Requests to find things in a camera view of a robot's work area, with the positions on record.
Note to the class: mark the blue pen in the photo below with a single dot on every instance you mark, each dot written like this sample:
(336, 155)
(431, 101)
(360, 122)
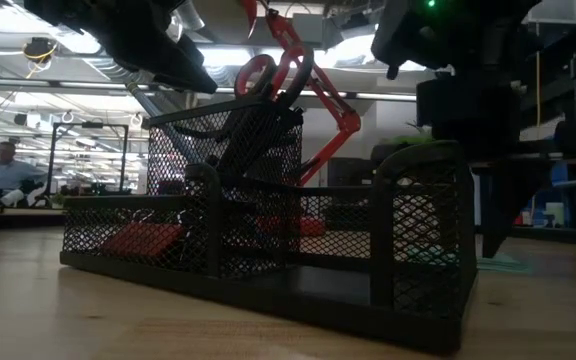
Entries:
(160, 118)

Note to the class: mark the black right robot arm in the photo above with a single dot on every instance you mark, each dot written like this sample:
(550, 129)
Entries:
(468, 35)

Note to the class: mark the black pen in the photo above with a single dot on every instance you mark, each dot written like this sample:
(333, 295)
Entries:
(240, 150)

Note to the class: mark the person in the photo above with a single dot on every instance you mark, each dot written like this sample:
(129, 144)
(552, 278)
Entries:
(10, 175)

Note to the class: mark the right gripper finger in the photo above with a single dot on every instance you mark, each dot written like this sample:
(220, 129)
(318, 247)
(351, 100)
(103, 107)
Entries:
(508, 200)

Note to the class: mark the black background box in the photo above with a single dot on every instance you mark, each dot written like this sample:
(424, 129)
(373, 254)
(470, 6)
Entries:
(350, 172)

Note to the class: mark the black metal rack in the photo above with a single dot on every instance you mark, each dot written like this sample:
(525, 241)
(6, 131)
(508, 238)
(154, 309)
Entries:
(88, 125)

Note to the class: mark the black mesh desk organizer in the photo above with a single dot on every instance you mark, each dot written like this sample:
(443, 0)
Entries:
(133, 202)

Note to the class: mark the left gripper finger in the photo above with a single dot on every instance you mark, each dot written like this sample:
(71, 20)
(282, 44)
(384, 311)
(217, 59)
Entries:
(183, 65)

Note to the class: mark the sticky note pad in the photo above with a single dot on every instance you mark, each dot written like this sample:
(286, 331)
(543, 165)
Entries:
(513, 265)

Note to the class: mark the red eraser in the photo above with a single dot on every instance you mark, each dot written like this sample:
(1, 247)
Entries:
(143, 239)

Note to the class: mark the fluorescent light tube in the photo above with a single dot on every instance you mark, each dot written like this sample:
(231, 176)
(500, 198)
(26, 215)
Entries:
(388, 96)

